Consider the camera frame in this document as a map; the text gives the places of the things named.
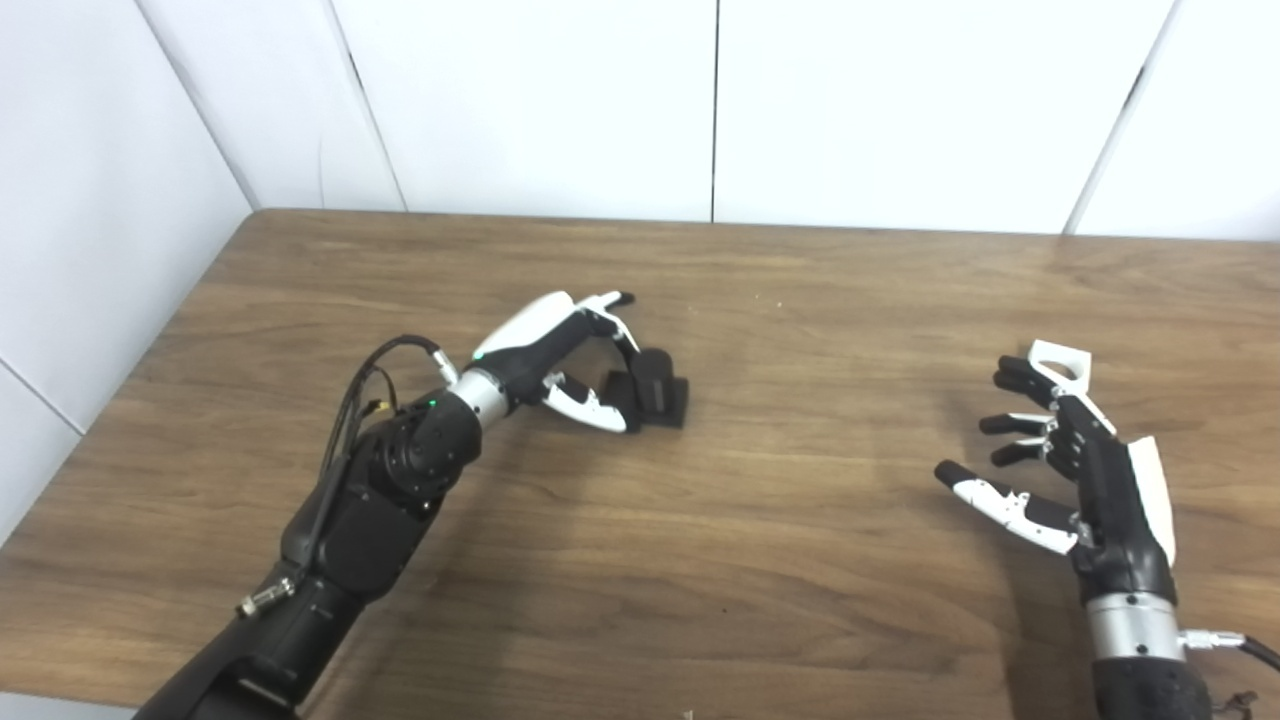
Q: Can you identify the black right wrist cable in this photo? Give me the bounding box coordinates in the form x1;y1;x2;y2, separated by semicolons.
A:
1178;628;1280;673

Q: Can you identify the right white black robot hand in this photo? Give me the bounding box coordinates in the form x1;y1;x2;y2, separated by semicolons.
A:
935;355;1179;606

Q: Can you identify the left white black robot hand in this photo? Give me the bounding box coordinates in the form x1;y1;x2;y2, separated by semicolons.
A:
470;290;641;433

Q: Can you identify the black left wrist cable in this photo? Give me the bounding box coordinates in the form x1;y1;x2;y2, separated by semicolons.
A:
236;335;459;619

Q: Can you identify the black peg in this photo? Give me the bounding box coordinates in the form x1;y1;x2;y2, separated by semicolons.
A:
600;347;691;431

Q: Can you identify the thin left arm wire bundle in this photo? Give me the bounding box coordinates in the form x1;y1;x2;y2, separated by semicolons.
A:
355;365;396;416

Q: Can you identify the white square piece with hole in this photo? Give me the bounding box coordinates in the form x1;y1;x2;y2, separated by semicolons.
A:
1028;339;1093;393

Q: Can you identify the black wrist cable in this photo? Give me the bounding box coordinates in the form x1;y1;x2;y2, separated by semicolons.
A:
1178;628;1280;673
236;335;459;619

